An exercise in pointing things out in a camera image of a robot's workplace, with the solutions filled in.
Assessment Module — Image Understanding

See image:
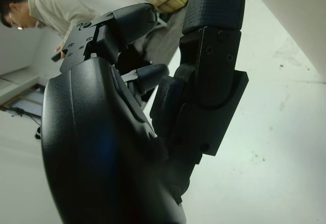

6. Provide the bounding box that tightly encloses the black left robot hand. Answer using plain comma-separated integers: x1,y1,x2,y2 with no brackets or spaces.
40,0,250,224

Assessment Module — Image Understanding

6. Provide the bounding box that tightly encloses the person in beige jacket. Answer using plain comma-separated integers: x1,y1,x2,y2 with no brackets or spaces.
0,0,153,74

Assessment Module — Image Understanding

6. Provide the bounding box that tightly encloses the wood framed panel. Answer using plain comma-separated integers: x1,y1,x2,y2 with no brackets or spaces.
0,83,49,119

